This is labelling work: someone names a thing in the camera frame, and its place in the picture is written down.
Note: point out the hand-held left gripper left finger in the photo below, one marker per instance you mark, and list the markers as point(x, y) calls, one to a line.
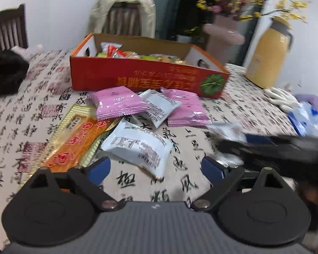
point(98, 170)

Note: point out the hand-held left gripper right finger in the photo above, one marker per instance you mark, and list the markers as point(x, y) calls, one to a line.
point(211, 170)

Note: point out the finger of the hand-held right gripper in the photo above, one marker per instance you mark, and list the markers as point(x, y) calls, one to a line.
point(259, 139)
point(235, 149)

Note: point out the silver white snack packet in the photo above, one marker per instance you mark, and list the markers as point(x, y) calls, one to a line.
point(228, 131)

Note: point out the long orange snack packet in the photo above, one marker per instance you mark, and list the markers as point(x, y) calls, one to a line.
point(74, 140)

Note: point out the large white snack packet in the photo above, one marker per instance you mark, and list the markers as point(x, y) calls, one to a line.
point(137, 145)

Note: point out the pink snack packet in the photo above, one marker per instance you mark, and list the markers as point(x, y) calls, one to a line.
point(186, 108)
point(119, 102)

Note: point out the grey white snack packet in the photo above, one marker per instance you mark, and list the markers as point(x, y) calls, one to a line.
point(159, 108)

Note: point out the orange cardboard box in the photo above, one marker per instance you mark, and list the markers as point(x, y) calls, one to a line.
point(143, 79)

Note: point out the blue plastic bag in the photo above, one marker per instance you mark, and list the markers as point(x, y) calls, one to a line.
point(306, 119)

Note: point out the white glove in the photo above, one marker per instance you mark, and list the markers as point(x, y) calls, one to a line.
point(281, 98)

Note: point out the yellow thermos jug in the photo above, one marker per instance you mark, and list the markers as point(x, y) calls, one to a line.
point(267, 55)

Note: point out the pink vase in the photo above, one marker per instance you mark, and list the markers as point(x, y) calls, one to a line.
point(222, 39)

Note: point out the pile of snack packets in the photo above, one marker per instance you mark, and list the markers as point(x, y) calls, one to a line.
point(148, 57)

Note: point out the black cloth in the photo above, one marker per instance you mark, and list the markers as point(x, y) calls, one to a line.
point(5, 71)

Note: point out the pink striped cushion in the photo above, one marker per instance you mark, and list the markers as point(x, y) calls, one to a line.
point(26, 49)

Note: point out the dark wooden chair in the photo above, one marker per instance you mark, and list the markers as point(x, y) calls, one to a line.
point(122, 21)
point(10, 29)

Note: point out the wooden chair with beige jacket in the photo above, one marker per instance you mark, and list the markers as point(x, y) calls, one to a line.
point(148, 18)

